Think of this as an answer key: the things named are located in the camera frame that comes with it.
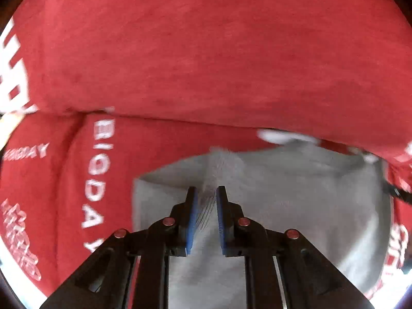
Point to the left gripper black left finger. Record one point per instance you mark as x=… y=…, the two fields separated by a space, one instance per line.
x=131 y=269

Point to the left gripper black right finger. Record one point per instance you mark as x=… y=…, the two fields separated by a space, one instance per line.
x=282 y=269

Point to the grey fleece small garment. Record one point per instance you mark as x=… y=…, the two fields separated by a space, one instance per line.
x=335 y=200

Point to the red blanket with white lettering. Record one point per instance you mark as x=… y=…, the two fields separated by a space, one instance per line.
x=97 y=93

